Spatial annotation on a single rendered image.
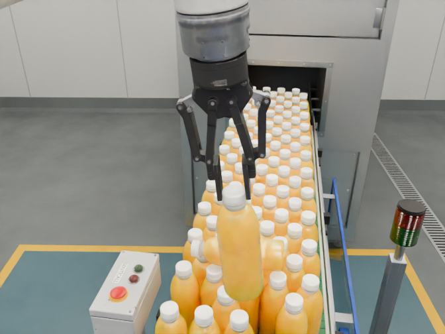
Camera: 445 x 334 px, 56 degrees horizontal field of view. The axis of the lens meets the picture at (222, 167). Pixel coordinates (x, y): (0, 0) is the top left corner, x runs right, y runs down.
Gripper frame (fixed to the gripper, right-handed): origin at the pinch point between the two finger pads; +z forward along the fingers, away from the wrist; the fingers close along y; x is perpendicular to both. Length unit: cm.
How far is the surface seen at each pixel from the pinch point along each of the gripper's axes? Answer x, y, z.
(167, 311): 1.3, -17.1, 34.6
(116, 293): 6.0, -29.7, 34.4
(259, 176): 64, 2, 45
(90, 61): 389, -191, 107
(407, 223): 22, 37, 31
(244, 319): 0.5, -1.1, 36.2
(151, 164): 256, -103, 162
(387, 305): 21, 35, 59
